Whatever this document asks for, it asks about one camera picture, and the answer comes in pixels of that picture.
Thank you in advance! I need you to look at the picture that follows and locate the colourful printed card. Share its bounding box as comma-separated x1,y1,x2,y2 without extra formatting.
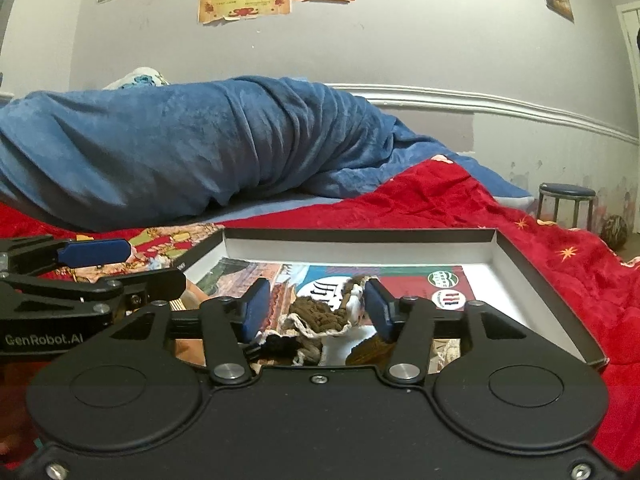
192,257,482,323

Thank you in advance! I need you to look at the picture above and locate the red quilted blanket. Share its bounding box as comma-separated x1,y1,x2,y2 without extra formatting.
0,157,640,476

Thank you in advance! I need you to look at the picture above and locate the brown woven ball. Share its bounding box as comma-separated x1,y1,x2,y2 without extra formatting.
601,214,630,250

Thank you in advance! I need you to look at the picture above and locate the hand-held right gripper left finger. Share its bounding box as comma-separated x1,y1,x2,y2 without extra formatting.
117,277,273,386

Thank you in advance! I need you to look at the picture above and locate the blue plush blanket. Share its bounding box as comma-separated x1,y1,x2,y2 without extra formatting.
0,75,451,233

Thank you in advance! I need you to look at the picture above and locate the light blue bed sheet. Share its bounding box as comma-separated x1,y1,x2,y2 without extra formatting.
200,152,534,226

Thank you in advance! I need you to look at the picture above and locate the brown crochet scrunchie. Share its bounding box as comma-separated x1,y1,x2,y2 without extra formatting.
279,275,382,347

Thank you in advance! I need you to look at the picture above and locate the white door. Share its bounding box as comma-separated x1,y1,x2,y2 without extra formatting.
616,2,640,235

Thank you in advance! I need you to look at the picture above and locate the black round stool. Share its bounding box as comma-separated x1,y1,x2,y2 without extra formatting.
537,182,598,232

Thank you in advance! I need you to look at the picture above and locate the shallow black cardboard box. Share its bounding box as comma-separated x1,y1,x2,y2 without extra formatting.
172,227,609,373

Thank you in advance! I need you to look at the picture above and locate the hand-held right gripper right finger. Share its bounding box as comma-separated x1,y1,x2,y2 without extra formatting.
364,279,522,386

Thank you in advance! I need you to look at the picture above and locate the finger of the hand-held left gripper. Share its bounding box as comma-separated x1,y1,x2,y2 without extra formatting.
0,267,187,319
0,234,132,277

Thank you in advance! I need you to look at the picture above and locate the white patterned pillow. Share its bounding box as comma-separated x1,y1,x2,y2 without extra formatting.
102,66,173,91

